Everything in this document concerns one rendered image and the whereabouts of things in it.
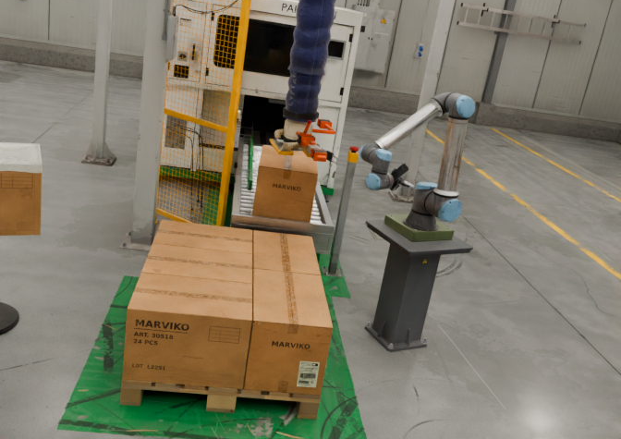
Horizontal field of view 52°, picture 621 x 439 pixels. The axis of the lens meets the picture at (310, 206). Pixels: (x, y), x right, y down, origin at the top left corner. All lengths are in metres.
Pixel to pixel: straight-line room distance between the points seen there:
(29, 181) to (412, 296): 2.34
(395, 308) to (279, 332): 1.17
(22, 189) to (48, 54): 9.62
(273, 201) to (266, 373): 1.40
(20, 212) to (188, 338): 1.15
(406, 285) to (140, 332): 1.69
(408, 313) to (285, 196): 1.12
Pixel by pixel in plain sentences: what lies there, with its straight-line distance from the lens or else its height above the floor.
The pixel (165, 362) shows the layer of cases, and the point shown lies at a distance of 3.28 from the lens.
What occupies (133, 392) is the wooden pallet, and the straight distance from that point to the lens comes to 3.40.
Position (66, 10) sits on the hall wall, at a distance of 13.15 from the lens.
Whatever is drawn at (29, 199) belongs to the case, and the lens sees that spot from 3.65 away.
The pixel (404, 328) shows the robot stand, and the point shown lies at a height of 0.14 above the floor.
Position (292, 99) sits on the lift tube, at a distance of 4.05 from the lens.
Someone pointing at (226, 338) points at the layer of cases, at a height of 0.43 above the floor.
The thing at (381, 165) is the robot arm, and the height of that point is 1.25.
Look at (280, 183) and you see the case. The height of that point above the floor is 0.85.
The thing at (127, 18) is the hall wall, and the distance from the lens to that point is 12.95.
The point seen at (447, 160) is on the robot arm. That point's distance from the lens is 3.74.
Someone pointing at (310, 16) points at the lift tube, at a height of 1.94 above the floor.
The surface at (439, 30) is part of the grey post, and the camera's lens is 7.09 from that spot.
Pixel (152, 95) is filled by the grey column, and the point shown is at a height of 1.20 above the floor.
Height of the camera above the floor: 2.08
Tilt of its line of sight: 18 degrees down
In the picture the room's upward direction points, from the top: 9 degrees clockwise
